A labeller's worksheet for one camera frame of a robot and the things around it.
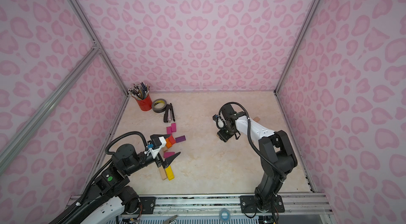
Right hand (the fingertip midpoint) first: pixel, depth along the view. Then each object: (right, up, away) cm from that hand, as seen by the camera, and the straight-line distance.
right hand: (224, 133), depth 92 cm
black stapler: (-37, +15, +18) cm, 44 cm away
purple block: (-26, -4, +3) cm, 27 cm away
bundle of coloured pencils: (-53, +25, +8) cm, 59 cm away
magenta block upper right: (-32, +2, +9) cm, 33 cm away
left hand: (-23, -1, -25) cm, 34 cm away
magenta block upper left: (-34, +1, +6) cm, 35 cm away
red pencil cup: (-51, +17, +13) cm, 56 cm away
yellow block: (-29, -19, -10) cm, 36 cm away
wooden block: (-33, -19, -10) cm, 39 cm away
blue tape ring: (-1, -31, -21) cm, 38 cm away
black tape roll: (-44, +16, +19) cm, 51 cm away
